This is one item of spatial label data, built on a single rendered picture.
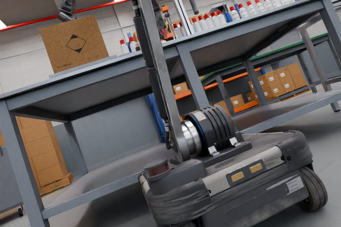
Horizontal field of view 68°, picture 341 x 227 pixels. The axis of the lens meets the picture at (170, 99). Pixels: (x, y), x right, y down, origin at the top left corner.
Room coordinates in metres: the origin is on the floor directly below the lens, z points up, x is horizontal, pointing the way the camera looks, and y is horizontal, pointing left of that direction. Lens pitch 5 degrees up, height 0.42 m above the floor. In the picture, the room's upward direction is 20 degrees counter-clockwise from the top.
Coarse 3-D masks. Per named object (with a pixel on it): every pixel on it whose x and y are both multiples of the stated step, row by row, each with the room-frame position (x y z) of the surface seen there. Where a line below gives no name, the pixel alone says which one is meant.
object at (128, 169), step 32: (320, 0) 1.58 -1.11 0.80; (224, 32) 1.47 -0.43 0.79; (288, 32) 2.02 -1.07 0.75; (128, 64) 1.37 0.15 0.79; (192, 64) 1.42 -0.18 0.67; (224, 64) 2.72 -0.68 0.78; (32, 96) 1.28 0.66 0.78; (128, 96) 2.54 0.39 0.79; (320, 96) 1.72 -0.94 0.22; (0, 128) 1.24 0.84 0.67; (256, 128) 1.46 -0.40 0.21; (128, 160) 2.23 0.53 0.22; (32, 192) 1.25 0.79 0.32; (64, 192) 1.67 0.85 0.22; (96, 192) 1.31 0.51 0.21; (32, 224) 1.24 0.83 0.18
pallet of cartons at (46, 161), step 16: (32, 128) 4.18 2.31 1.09; (48, 128) 4.35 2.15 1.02; (0, 144) 4.03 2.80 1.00; (32, 144) 4.16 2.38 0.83; (48, 144) 4.24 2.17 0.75; (32, 160) 4.14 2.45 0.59; (48, 160) 4.21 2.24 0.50; (48, 176) 4.18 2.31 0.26; (64, 176) 4.38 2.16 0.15; (48, 192) 4.17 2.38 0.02
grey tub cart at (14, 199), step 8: (0, 152) 2.75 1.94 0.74; (0, 160) 2.76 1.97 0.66; (8, 160) 2.80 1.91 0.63; (0, 168) 2.76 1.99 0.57; (8, 168) 2.80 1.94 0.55; (0, 176) 2.75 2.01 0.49; (8, 176) 2.79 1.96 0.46; (0, 184) 2.74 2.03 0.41; (8, 184) 2.78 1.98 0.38; (16, 184) 2.82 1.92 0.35; (0, 192) 2.74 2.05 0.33; (8, 192) 2.77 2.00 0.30; (16, 192) 2.81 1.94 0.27; (0, 200) 2.73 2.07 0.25; (8, 200) 2.77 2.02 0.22; (16, 200) 2.81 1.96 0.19; (0, 208) 2.72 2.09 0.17; (8, 208) 2.76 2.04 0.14
